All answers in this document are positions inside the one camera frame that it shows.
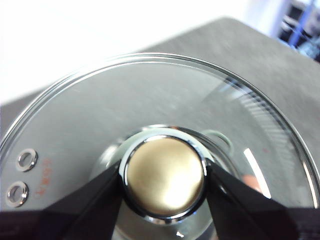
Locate glass lid with green knob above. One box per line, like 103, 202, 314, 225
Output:
0, 51, 320, 240

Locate green electric cooking pot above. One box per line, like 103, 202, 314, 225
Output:
94, 126, 268, 240

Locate blue metal frame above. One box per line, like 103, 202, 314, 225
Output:
271, 0, 320, 60

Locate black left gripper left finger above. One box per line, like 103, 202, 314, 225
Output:
0, 159, 126, 240

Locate brown egg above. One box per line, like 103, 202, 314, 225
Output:
242, 174, 265, 195

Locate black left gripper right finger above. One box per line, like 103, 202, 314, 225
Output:
205, 164, 320, 240

